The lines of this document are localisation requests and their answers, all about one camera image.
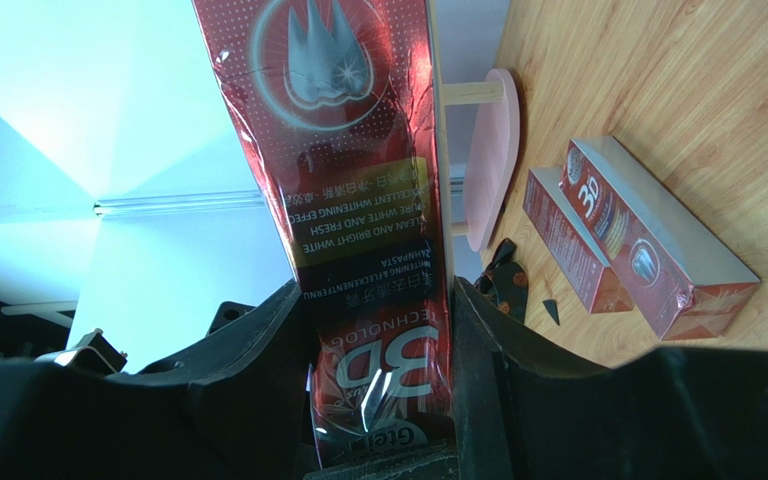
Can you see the pink three-tier shelf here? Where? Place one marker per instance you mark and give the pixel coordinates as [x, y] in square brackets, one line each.
[494, 146]

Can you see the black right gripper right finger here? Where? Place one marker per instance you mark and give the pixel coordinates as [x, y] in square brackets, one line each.
[526, 408]

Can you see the small black triangle piece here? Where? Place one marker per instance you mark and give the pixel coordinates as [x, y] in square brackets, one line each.
[551, 308]

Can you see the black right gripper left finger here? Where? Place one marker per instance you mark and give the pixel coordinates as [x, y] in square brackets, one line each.
[231, 406]

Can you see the red toothpaste box front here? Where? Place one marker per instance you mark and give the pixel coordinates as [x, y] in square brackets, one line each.
[576, 253]

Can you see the red toothpaste box back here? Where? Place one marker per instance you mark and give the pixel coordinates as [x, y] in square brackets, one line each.
[334, 106]

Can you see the red toothpaste box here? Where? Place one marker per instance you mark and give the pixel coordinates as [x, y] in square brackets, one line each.
[576, 253]
[685, 282]
[334, 106]

